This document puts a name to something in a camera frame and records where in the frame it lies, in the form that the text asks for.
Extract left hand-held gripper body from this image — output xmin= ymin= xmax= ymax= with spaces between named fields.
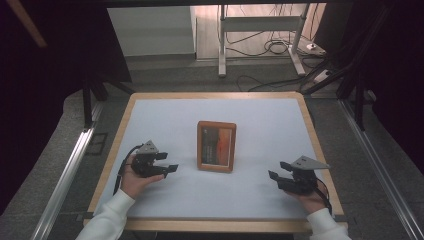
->
xmin=130 ymin=139 xmax=168 ymax=179

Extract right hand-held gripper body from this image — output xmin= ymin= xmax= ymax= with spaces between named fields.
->
xmin=277 ymin=155 xmax=332 ymax=196

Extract wooden photo frame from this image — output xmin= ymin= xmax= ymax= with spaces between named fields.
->
xmin=196 ymin=120 xmax=238 ymax=174

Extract person's left hand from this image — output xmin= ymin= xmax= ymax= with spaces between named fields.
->
xmin=119 ymin=162 xmax=166 ymax=200

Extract person's right hand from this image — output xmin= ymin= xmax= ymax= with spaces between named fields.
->
xmin=287 ymin=185 xmax=330 ymax=215

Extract dark floor grate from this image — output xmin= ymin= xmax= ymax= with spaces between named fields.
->
xmin=85 ymin=132 xmax=109 ymax=156

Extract black metal stand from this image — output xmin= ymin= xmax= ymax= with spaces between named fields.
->
xmin=81 ymin=73 xmax=137 ymax=130
xmin=299 ymin=4 xmax=395 ymax=132

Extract white power strip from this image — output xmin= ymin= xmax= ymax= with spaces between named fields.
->
xmin=313 ymin=68 xmax=333 ymax=85

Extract white power adapter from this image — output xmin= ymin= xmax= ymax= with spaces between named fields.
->
xmin=305 ymin=42 xmax=327 ymax=56

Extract dark curtain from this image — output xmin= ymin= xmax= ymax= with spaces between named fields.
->
xmin=0 ymin=0 xmax=133 ymax=215
xmin=314 ymin=2 xmax=424 ymax=165

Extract white cabinet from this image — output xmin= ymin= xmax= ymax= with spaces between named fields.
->
xmin=107 ymin=5 xmax=198 ymax=58

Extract wooden bar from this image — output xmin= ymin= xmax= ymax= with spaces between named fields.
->
xmin=5 ymin=0 xmax=48 ymax=50

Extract left hand-held gripper black cable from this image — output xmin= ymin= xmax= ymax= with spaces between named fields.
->
xmin=112 ymin=143 xmax=145 ymax=196

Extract hand-held gripper black cable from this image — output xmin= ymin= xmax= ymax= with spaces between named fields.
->
xmin=112 ymin=143 xmax=145 ymax=196
xmin=314 ymin=177 xmax=334 ymax=215

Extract right hand-held gripper black cable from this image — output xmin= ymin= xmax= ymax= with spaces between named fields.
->
xmin=314 ymin=177 xmax=334 ymax=215

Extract aluminium rail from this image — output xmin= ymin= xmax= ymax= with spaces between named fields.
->
xmin=337 ymin=99 xmax=424 ymax=240
xmin=30 ymin=100 xmax=105 ymax=240

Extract long black floor cable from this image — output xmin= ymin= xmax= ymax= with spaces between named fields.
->
xmin=236 ymin=74 xmax=322 ymax=93

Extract tangled black floor cables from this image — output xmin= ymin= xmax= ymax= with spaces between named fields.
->
xmin=225 ymin=4 xmax=322 ymax=58

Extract white metal desk frame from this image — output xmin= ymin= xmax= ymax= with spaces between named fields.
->
xmin=217 ymin=3 xmax=308 ymax=78

